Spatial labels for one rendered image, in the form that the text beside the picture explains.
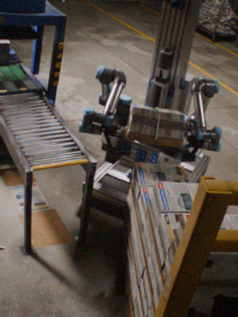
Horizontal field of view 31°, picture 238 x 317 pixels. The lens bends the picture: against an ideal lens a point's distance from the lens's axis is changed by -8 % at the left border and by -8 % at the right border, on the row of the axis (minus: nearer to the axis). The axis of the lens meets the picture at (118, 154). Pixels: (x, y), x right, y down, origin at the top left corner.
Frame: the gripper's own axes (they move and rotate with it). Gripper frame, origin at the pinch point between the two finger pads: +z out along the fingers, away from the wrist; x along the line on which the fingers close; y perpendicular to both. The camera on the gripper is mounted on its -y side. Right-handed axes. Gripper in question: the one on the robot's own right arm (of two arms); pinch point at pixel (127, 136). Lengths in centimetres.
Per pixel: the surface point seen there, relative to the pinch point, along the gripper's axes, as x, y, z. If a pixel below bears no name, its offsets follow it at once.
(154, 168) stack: -7.1, -18.6, 21.4
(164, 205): -86, -23, 20
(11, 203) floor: 57, -82, -92
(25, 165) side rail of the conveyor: -22, -27, -69
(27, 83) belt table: 114, 25, -99
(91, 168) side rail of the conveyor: -3.0, -25.6, -22.1
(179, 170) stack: -6.0, -18.0, 40.0
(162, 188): -71, -17, 19
